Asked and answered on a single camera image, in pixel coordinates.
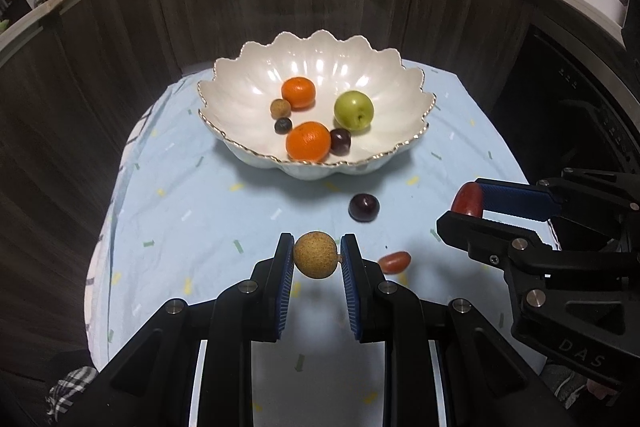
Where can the orange tangerine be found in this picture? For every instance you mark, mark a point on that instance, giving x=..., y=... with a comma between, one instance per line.
x=298, y=92
x=307, y=140

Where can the brown longan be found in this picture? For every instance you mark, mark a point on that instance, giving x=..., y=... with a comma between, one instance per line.
x=315, y=255
x=280, y=108

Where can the checked cloth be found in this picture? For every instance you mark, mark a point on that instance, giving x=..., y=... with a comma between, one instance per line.
x=560, y=379
x=70, y=389

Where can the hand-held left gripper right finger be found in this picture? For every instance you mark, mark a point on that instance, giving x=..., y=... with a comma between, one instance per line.
x=350, y=292

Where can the white scalloped bowl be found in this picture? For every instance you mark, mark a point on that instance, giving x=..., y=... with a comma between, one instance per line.
x=325, y=67

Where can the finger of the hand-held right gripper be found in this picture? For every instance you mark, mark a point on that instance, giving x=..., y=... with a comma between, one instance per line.
x=515, y=202
x=480, y=237

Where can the green plum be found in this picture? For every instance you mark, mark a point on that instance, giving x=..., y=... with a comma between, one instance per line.
x=353, y=110

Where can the dark grape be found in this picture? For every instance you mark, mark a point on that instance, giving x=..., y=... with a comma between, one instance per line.
x=340, y=140

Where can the small dark blueberry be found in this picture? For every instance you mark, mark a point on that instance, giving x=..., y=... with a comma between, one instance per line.
x=283, y=125

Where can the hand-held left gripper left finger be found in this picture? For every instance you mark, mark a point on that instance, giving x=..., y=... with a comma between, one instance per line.
x=284, y=287

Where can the red oblong cherry tomato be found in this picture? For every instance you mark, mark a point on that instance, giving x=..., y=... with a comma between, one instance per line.
x=467, y=199
x=395, y=262

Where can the light blue patterned tablecloth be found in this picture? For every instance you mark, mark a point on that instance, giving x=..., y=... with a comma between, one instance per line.
x=200, y=207

